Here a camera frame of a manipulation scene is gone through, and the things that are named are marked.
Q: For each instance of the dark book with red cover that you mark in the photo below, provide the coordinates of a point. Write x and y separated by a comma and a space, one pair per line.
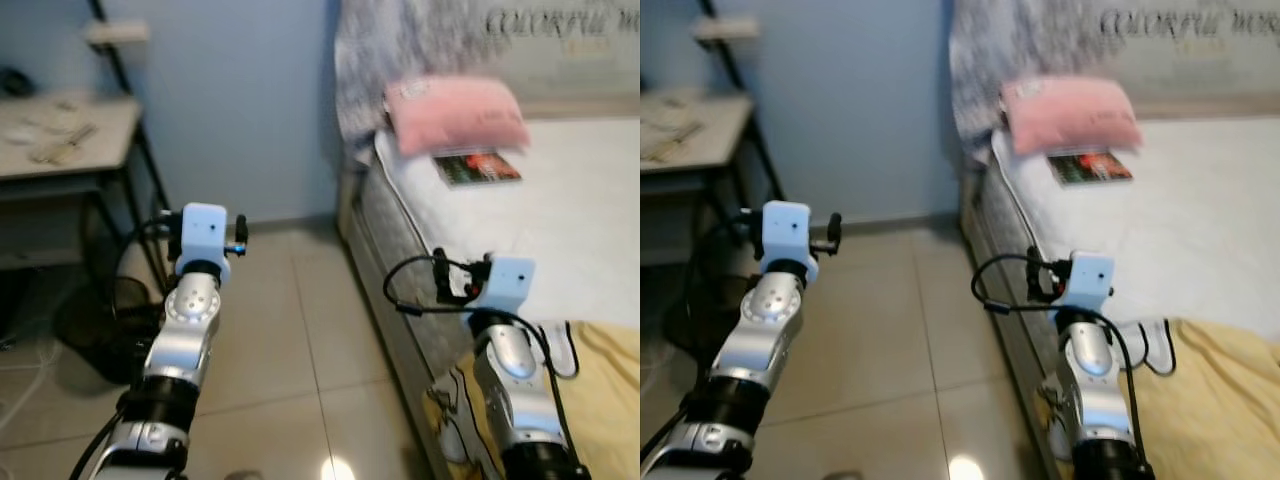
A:
1090, 168
480, 168

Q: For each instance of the pink pillow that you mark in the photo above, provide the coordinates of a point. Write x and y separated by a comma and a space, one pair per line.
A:
1070, 115
455, 115

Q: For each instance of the yellow cartoon print blanket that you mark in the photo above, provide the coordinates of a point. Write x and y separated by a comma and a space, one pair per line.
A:
600, 400
1220, 400

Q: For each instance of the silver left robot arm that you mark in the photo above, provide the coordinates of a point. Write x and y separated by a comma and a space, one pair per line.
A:
175, 350
765, 340

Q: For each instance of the beige wooden sticks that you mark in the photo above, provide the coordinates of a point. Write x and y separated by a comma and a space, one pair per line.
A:
678, 142
60, 147

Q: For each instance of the bed with white sheet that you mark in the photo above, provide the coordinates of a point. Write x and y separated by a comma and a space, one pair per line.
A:
1200, 200
560, 200

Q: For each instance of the black rack with white shelf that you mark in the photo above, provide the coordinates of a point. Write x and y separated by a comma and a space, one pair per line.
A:
727, 27
118, 32

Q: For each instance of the grey fuzzy throw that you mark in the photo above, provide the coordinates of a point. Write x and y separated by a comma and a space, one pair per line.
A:
1000, 60
390, 60

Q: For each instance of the small black object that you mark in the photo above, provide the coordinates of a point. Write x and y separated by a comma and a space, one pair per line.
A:
12, 82

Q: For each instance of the grey headboard with lettering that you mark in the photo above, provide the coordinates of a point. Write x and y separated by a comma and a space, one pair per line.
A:
1190, 50
570, 50

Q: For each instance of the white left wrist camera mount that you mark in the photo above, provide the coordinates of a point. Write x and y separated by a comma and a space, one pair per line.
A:
787, 235
203, 240

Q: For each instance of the white table with black frame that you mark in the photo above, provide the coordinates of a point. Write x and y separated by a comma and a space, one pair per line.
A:
60, 115
700, 115

